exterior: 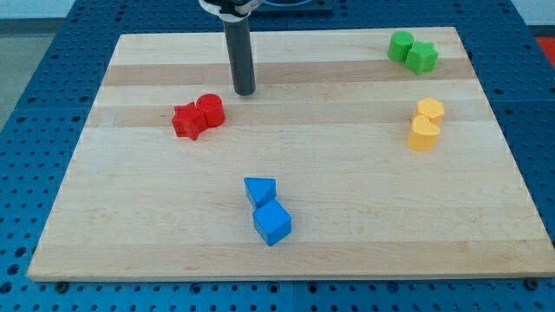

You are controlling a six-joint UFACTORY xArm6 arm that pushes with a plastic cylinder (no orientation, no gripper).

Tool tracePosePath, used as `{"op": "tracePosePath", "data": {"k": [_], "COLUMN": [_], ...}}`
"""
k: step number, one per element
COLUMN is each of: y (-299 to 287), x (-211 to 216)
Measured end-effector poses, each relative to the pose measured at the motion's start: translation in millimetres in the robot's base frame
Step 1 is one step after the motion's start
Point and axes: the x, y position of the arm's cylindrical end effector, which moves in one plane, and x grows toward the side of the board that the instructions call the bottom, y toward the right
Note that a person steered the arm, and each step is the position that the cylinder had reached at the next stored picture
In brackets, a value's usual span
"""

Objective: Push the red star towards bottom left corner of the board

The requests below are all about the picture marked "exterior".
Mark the yellow heart block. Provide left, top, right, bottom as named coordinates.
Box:
left=407, top=114, right=441, bottom=152

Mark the red cylinder block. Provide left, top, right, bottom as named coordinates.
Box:
left=196, top=94, right=225, bottom=127

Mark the wooden board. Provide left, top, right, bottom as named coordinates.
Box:
left=28, top=27, right=554, bottom=283

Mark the red star block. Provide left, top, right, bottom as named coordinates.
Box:
left=172, top=102, right=208, bottom=140

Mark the yellow hexagon block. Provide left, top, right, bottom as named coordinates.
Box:
left=411, top=98, right=445, bottom=126

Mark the blue triangle block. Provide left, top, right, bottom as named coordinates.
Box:
left=244, top=177, right=277, bottom=209

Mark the green star block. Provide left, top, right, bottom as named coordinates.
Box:
left=405, top=41, right=439, bottom=75

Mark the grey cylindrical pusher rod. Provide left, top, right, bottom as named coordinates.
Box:
left=222, top=0, right=256, bottom=96

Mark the green cylinder block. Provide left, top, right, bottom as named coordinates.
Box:
left=387, top=30, right=415, bottom=62

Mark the blue cube block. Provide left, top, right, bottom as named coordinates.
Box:
left=252, top=199, right=292, bottom=246

